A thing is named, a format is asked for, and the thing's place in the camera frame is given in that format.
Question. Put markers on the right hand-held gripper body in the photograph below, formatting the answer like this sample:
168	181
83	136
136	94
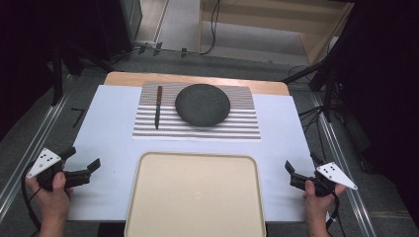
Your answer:
336	174

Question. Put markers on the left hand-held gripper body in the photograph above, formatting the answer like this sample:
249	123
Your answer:
42	162

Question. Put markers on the person's right hand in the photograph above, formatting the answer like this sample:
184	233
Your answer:
316	205

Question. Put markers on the person's left hand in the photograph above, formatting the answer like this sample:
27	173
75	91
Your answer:
52	202

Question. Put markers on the white table cover sheet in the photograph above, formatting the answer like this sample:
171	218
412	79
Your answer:
112	131

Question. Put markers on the black metal stand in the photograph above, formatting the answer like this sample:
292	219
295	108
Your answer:
324	82
57	75

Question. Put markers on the striped placemat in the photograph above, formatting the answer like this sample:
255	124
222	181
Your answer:
197	131

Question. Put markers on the beige plastic tray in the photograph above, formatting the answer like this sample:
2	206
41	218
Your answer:
195	197

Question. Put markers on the dark grey round plate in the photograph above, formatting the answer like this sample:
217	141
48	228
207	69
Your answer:
202	105

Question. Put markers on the light wooden shelf unit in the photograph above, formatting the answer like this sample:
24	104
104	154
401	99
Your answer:
296	23

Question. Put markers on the dark cabinet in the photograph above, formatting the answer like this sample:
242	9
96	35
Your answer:
126	19

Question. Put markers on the metal floor rail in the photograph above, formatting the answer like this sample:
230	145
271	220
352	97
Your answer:
29	154
342	164

